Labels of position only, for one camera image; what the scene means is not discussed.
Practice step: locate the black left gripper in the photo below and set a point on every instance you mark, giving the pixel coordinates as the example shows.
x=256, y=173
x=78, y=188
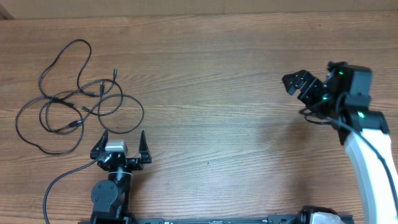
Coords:
x=136, y=165

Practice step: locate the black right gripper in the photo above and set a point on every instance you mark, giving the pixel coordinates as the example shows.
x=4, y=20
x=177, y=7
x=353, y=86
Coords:
x=300, y=79

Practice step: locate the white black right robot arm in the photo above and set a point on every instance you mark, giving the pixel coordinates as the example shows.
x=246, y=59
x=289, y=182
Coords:
x=342, y=101

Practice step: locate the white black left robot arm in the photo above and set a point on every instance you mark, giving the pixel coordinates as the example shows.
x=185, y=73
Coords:
x=111, y=197

